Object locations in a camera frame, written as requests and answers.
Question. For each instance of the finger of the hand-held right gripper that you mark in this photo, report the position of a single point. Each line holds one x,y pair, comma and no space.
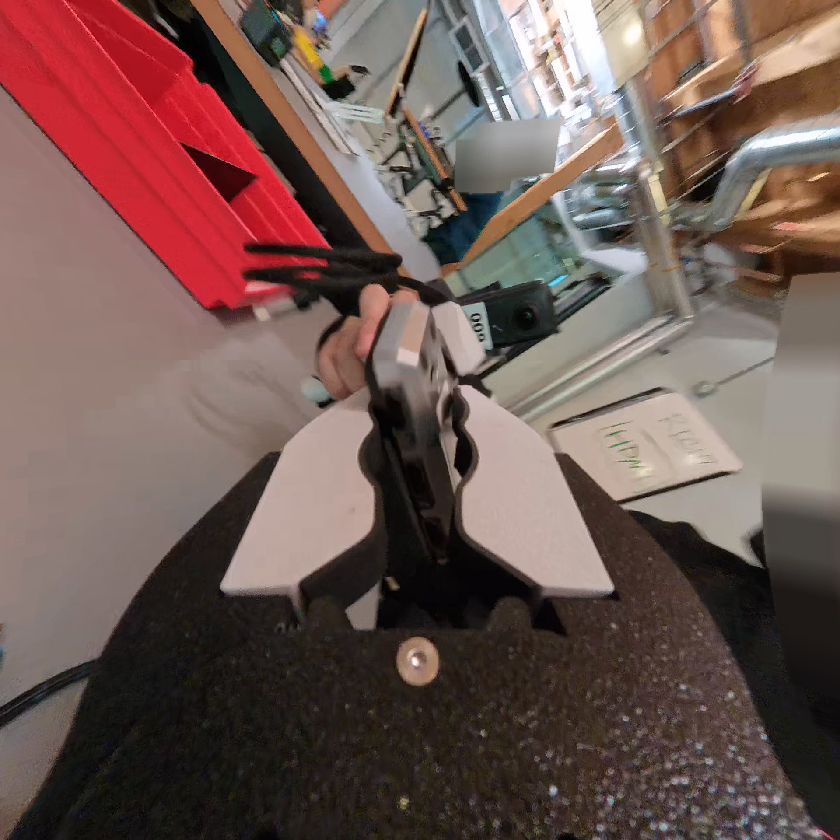
459,338

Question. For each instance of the white board with handwriting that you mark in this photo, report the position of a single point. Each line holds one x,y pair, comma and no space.
656,453

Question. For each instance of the slanted wooden beam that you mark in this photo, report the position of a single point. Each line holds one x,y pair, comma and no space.
544,187

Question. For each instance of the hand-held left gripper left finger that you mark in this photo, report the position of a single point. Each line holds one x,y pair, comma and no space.
308,518

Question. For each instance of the silver ventilation duct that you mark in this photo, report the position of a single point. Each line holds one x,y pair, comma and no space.
754,164

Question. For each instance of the red plastic bin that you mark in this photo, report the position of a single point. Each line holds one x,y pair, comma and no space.
131,131

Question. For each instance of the person's right hand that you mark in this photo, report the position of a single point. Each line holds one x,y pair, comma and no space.
348,358

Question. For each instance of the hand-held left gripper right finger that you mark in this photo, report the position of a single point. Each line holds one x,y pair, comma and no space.
525,512

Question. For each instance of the silver usb hub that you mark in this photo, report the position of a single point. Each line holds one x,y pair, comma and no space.
400,341

